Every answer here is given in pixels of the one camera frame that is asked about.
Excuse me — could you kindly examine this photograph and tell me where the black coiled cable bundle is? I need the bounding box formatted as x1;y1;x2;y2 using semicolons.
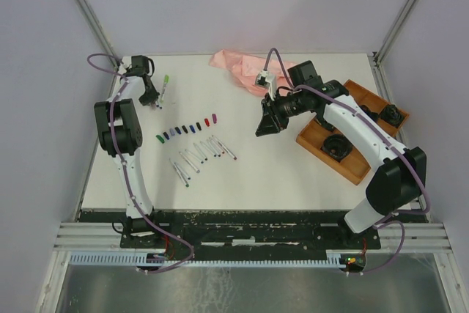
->
321;133;353;162
379;104;408;128
361;105;380;123

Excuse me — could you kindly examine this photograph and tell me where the black mounting base plate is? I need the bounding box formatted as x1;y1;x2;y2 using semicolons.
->
120;210;381;262

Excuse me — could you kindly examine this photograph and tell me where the white cable duct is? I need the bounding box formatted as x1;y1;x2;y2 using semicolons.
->
69;250;349;265

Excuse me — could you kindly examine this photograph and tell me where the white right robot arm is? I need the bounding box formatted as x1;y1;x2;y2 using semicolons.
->
254;61;428;248

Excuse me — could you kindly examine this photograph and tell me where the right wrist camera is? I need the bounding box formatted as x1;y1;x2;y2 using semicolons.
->
254;70;277;100

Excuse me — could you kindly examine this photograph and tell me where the aluminium frame post right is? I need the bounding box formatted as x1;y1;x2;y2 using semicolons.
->
373;0;440;65

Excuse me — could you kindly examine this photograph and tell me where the green pen cap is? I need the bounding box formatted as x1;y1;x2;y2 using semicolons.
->
156;135;165;144

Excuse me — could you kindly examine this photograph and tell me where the pink cloth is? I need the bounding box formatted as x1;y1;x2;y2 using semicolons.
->
209;49;296;97

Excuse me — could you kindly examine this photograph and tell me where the light green capped pen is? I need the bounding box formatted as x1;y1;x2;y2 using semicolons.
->
160;75;169;104

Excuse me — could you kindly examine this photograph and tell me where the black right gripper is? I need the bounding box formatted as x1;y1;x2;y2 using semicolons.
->
256;90;306;136

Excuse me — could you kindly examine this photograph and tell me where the aluminium frame post left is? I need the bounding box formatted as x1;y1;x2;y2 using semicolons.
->
74;0;117;56

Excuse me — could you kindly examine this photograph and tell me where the aluminium frame post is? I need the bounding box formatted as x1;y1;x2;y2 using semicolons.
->
373;0;440;65
74;0;117;56

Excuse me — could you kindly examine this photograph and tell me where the wooden compartment tray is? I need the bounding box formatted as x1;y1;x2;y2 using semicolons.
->
296;80;409;185

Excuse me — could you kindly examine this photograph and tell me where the green-tipped white pen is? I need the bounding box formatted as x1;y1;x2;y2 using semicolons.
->
169;159;189;188

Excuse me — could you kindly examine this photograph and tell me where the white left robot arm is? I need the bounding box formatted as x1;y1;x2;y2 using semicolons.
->
94;55;162;247

